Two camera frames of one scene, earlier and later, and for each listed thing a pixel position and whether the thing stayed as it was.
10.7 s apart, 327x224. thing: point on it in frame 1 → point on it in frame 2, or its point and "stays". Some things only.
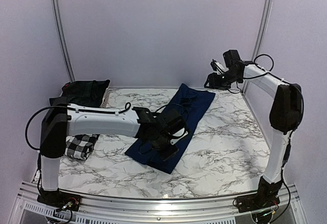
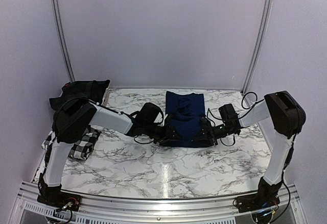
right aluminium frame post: (264, 30) stays
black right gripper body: (225, 82) → (214, 134)
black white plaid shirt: (78, 146) stays
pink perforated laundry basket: (105, 98) stays
